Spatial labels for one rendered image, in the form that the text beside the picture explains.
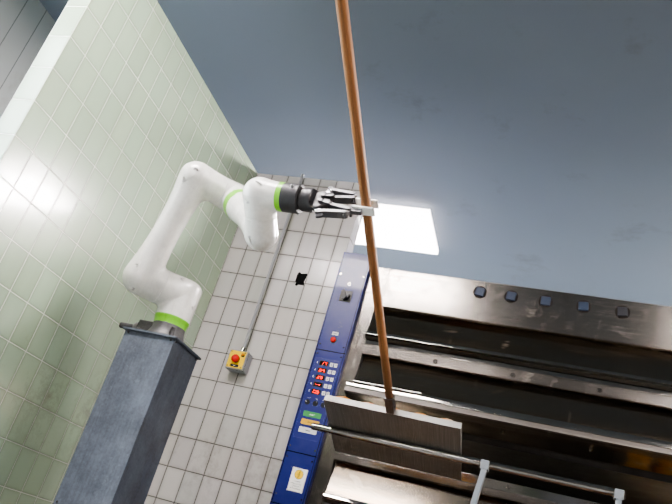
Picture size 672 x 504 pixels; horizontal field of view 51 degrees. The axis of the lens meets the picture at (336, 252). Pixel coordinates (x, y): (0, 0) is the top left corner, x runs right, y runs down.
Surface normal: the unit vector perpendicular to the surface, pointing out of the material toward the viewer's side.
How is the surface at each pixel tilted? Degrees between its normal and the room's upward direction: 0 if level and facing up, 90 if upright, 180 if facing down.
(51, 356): 90
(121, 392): 90
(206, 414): 90
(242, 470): 90
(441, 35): 180
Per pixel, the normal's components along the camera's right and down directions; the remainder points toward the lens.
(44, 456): 0.94, 0.12
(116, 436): -0.22, -0.47
